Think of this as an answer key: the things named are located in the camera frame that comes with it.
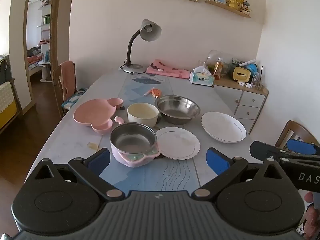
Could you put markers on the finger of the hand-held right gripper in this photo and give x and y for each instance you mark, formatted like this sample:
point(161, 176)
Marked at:
point(301, 147)
point(265, 151)

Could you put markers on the pink steel-lined bowl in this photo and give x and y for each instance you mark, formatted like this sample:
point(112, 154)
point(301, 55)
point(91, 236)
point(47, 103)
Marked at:
point(132, 140)

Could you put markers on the pink towel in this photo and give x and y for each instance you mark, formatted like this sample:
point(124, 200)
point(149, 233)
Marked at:
point(68, 80)

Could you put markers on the pink folded cloth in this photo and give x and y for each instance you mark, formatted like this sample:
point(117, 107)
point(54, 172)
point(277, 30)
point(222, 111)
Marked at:
point(167, 70)

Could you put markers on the white deep plate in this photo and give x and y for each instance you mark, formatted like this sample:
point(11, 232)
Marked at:
point(223, 127)

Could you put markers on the white charger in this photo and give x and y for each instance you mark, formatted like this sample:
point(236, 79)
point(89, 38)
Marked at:
point(242, 83)

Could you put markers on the cream bowl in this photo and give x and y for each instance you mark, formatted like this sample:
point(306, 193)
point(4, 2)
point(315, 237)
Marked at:
point(142, 112)

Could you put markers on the yellow tissue holder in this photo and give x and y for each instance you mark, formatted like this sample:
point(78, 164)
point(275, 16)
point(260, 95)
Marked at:
point(240, 74)

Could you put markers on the person's right hand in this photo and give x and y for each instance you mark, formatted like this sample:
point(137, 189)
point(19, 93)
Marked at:
point(313, 217)

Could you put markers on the wooden slatted chair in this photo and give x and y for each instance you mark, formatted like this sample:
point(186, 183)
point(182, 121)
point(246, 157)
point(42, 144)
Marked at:
point(295, 132)

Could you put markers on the clear plastic container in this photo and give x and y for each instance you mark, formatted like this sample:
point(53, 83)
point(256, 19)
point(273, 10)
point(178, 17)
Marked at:
point(256, 81)

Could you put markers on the wooden chair with towel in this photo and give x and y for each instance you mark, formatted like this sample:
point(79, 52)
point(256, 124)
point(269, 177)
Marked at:
point(57, 90)

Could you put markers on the orange white correction tape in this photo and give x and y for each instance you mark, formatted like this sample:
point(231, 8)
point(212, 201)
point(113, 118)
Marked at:
point(157, 93)

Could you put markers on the white orange pen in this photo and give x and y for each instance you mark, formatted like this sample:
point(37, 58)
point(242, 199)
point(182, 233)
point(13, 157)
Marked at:
point(148, 93)

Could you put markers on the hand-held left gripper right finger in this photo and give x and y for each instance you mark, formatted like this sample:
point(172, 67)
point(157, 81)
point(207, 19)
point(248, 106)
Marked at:
point(217, 161)

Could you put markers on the blue patterned seat cushion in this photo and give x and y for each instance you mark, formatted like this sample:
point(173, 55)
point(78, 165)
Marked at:
point(75, 98)

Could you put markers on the small pavilion ornament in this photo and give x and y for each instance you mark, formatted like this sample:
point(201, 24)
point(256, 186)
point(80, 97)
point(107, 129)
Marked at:
point(247, 7)

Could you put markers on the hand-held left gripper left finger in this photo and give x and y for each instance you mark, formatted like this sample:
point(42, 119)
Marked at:
point(98, 161)

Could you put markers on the orange drink bottle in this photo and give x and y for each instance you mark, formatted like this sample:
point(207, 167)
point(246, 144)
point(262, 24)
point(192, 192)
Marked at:
point(218, 68)

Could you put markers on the large steel bowl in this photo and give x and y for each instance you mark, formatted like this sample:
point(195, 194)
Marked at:
point(177, 110)

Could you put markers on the wooden wall shelf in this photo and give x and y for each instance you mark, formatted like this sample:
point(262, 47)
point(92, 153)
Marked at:
point(230, 8)

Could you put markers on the grey desk lamp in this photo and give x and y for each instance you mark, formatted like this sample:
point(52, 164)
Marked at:
point(150, 30)

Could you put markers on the white drawer cabinet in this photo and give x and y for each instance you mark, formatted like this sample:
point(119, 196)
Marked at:
point(247, 102)

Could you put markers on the blue globe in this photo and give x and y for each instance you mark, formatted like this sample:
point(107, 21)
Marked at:
point(252, 68)

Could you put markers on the blue printed table runner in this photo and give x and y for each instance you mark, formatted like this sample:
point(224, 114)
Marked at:
point(172, 175)

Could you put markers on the large glass jar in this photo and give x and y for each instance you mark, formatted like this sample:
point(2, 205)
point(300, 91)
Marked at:
point(220, 56)

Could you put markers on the pink bear-shaped plate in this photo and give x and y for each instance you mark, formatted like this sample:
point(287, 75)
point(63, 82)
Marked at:
point(92, 112)

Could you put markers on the tissue box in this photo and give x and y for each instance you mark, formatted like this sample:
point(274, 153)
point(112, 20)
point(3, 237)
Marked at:
point(201, 78)

